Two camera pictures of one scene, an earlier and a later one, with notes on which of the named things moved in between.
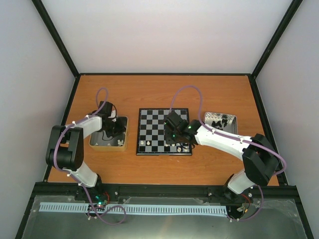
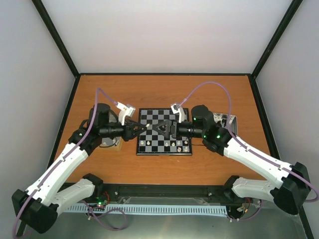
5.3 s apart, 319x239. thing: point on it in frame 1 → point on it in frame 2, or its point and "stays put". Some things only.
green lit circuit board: (102, 199) stays put
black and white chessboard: (151, 135) stays put
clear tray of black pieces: (226, 122) stays put
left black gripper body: (114, 129) → (127, 135)
